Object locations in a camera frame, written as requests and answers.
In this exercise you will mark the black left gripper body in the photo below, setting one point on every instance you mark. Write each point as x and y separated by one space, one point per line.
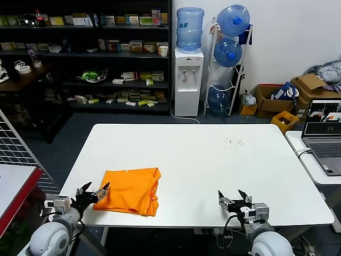
81 202

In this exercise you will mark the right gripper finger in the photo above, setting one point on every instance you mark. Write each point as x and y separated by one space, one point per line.
246 198
226 201

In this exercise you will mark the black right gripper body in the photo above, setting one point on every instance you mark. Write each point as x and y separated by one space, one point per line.
238 206

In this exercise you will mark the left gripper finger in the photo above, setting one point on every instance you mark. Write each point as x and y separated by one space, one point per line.
84 188
101 193

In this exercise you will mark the orange t-shirt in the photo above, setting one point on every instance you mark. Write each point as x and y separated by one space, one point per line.
128 189

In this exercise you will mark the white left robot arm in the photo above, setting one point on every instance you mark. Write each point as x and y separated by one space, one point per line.
48 237

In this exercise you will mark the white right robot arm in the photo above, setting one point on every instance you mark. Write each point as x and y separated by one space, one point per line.
269 245

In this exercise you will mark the pile of grey-blue clothes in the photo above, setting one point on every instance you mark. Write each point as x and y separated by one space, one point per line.
330 70

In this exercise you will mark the large white table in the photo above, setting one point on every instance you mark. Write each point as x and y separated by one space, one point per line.
199 173

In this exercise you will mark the small white side table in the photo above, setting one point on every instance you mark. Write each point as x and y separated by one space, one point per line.
311 176

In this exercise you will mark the white table with red edge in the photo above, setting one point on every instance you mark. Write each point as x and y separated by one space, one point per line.
13 181

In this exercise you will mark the yellow plastic crate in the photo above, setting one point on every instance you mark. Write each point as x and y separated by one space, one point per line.
283 121

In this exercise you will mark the small cardboard box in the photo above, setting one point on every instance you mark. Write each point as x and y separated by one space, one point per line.
249 110

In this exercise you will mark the grey open laptop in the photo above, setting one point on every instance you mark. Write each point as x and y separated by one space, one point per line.
323 149

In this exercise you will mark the open cardboard box red rim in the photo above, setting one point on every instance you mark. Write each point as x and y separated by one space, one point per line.
266 104

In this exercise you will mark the crumpled clear plastic bag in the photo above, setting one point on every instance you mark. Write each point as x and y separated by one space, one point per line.
248 98

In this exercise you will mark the blue water jug blue cap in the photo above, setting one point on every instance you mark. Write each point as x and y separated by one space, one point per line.
218 100
226 52

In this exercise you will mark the bowl with green items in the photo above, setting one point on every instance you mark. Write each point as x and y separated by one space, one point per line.
92 76

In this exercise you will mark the white carton red stripes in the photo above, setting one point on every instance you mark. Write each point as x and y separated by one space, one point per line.
128 76

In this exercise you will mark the brown wooden desk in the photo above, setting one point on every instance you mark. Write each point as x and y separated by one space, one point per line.
26 80

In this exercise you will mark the white water dispenser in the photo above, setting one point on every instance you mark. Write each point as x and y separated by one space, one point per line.
187 80

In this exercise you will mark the yellow carton green band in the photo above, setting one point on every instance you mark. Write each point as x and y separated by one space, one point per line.
157 76

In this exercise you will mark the cardboard box with open flaps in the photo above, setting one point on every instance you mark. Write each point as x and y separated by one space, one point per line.
309 82

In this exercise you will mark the white tape roll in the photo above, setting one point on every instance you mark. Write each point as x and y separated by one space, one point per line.
25 70

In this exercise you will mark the black shelving unit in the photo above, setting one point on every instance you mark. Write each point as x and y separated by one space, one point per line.
106 55

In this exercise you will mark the clear plastic bottle purple label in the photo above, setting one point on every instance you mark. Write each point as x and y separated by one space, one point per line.
32 54

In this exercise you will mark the white carton orange stripe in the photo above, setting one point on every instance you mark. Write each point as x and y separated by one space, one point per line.
136 46

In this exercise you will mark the white carton red print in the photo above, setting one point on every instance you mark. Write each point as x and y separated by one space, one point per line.
149 47

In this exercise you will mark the white paper cup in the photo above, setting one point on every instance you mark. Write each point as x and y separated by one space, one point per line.
163 51

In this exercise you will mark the white flat carton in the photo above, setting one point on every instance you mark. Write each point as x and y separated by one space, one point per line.
78 21

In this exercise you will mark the yellow-green carton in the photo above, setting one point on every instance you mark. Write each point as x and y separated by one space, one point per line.
56 21

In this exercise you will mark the cola bottle red label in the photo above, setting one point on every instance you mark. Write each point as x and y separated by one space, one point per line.
41 20

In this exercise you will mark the white carton teal print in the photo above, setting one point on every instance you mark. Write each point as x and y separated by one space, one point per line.
131 20

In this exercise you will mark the blue water jug with label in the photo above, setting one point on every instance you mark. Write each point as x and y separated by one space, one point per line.
189 29

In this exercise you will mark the shiny metal bowl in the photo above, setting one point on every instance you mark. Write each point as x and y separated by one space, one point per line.
28 20

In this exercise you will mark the green and white carton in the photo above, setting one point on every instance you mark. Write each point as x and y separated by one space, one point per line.
145 20

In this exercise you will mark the stacked blue water jugs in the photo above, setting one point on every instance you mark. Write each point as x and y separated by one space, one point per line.
231 18

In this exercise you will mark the tall pink floral carton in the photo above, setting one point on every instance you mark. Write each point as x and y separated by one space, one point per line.
155 16

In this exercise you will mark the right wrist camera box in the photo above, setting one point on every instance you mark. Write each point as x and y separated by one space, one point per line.
259 210

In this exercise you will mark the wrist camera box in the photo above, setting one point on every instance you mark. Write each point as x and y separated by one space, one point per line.
259 210
61 204

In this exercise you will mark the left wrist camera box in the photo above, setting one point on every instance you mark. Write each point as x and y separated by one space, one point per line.
61 204

